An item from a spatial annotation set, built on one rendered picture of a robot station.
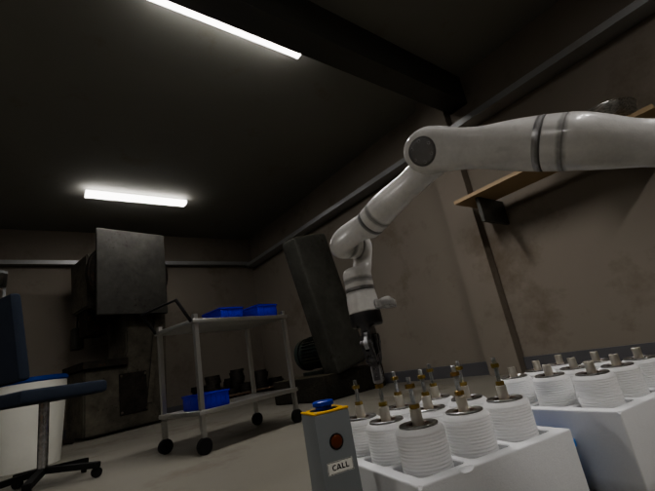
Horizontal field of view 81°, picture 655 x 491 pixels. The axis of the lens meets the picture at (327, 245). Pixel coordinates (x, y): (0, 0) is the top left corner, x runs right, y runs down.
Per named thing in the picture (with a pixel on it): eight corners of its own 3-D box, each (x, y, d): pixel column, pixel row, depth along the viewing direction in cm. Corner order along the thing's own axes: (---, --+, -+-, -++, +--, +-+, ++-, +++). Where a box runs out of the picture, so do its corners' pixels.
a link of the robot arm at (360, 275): (366, 293, 99) (340, 295, 93) (355, 237, 103) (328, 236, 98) (385, 286, 94) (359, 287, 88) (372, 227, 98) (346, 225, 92)
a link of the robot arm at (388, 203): (371, 203, 95) (351, 208, 89) (445, 115, 79) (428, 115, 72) (395, 231, 93) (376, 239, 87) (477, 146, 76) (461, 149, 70)
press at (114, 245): (158, 419, 559) (149, 247, 632) (183, 420, 470) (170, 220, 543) (42, 445, 477) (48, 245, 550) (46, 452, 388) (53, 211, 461)
